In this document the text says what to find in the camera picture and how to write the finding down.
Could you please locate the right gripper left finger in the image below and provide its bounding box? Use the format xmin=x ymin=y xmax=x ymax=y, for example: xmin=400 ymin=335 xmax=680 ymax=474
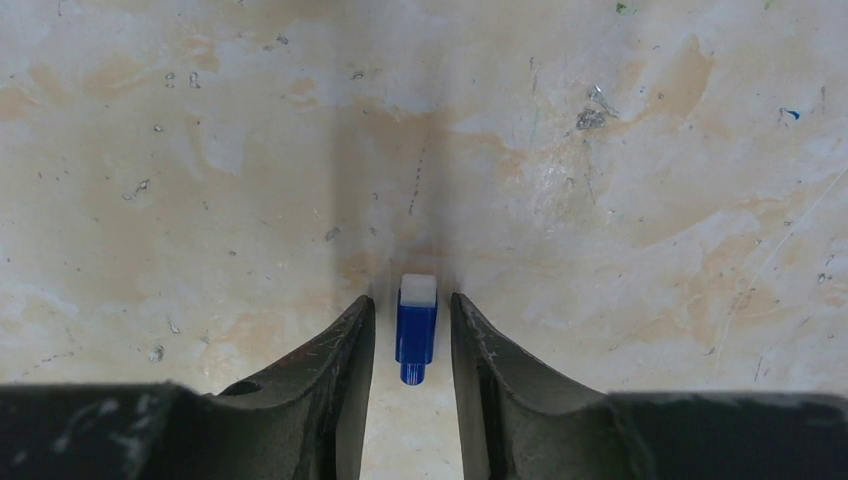
xmin=218 ymin=295 xmax=376 ymax=479

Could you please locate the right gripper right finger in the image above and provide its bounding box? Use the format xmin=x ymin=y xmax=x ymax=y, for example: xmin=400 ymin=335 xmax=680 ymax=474
xmin=450 ymin=293 xmax=607 ymax=479

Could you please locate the blue white pen cap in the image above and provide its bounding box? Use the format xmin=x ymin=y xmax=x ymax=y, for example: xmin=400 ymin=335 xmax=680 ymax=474
xmin=395 ymin=273 xmax=438 ymax=386

